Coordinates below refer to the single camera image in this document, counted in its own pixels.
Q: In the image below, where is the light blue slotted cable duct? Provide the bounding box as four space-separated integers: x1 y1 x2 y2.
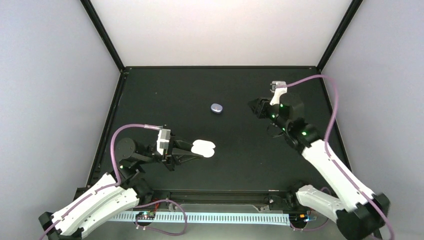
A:
110 211 290 226

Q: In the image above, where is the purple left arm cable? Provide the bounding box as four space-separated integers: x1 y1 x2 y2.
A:
39 123 165 240

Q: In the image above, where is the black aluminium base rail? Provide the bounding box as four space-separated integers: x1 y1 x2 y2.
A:
151 189 311 214

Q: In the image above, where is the white oval capsule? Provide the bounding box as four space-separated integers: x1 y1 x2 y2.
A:
191 139 216 158

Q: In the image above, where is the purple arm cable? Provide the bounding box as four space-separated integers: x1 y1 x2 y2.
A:
39 123 165 240
274 74 397 240

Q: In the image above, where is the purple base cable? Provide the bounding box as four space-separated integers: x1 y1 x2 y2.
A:
134 198 189 237
289 187 333 232

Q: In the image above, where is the black frame post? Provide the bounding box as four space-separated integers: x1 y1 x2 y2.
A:
316 0 363 72
80 0 125 72

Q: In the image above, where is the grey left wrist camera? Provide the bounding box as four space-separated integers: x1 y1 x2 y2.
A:
156 129 171 156

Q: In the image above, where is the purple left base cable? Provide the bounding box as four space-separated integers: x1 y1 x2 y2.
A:
134 198 189 237

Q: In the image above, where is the black frame post right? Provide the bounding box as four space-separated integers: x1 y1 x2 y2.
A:
316 0 363 72

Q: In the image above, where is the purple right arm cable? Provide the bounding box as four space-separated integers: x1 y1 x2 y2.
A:
274 74 397 240

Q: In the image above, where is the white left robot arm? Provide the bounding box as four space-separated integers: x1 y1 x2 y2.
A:
38 130 216 240

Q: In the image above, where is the black frame post left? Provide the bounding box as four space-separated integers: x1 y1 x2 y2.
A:
80 0 125 72

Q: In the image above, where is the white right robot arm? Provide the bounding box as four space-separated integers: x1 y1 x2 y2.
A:
248 93 390 240

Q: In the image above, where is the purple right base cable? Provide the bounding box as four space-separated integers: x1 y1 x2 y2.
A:
289 187 333 232

